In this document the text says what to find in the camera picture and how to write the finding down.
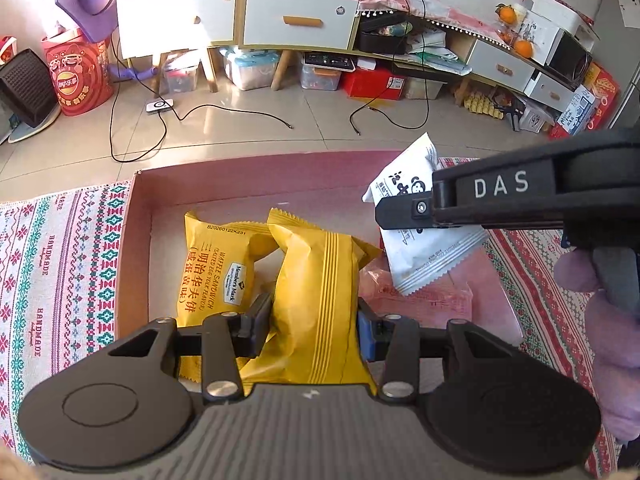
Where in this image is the black electric heater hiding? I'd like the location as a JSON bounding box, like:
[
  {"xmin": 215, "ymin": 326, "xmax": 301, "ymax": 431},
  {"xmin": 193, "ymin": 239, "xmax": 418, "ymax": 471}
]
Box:
[{"xmin": 0, "ymin": 49, "xmax": 58, "ymax": 127}]

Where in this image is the purple gloved hand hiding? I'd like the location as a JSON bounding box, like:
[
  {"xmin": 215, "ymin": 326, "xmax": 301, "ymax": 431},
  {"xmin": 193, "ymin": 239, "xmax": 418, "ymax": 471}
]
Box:
[{"xmin": 554, "ymin": 250, "xmax": 639, "ymax": 442}]

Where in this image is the purple bag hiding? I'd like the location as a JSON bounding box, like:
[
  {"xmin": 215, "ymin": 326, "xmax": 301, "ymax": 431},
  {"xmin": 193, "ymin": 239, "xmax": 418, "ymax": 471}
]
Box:
[{"xmin": 55, "ymin": 0, "xmax": 118, "ymax": 44}]

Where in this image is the red chips gift bag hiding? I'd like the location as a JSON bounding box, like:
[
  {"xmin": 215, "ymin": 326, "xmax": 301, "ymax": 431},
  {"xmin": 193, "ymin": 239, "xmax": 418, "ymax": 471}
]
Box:
[{"xmin": 41, "ymin": 28, "xmax": 114, "ymax": 117}]

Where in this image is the pink cardboard box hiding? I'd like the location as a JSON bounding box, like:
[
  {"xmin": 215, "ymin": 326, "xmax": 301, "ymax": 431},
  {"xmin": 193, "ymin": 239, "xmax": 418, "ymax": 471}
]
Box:
[{"xmin": 115, "ymin": 148, "xmax": 526, "ymax": 346}]

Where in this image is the pink wafer packet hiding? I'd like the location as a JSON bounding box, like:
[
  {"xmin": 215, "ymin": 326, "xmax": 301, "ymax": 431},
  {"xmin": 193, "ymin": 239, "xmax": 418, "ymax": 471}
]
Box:
[{"xmin": 358, "ymin": 257, "xmax": 473, "ymax": 328}]

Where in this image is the white snack packet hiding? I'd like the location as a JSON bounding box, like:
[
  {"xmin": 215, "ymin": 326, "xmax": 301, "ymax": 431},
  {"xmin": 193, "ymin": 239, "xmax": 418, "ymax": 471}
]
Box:
[{"xmin": 362, "ymin": 133, "xmax": 488, "ymax": 296}]

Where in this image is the yellow waffle sandwich packet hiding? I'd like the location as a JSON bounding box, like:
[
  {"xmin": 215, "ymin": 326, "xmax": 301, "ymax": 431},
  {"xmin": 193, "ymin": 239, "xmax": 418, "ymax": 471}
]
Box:
[{"xmin": 176, "ymin": 210, "xmax": 279, "ymax": 380}]

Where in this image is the large yellow snack packet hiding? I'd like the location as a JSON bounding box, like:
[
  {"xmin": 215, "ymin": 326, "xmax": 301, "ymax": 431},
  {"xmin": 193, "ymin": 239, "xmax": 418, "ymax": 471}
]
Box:
[{"xmin": 240, "ymin": 208, "xmax": 381, "ymax": 393}]

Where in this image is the black microwave oven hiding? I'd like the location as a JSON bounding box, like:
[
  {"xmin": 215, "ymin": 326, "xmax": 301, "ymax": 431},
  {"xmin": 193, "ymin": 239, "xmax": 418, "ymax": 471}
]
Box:
[{"xmin": 546, "ymin": 29, "xmax": 592, "ymax": 90}]

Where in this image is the red storage box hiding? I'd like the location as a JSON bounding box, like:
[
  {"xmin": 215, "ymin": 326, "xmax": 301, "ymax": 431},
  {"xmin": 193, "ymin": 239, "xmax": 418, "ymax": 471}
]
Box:
[{"xmin": 340, "ymin": 68, "xmax": 406, "ymax": 101}]

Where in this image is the patterned woven table cloth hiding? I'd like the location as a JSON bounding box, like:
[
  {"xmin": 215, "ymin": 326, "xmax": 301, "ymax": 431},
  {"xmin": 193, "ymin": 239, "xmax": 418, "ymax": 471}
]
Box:
[{"xmin": 1, "ymin": 181, "xmax": 587, "ymax": 479}]

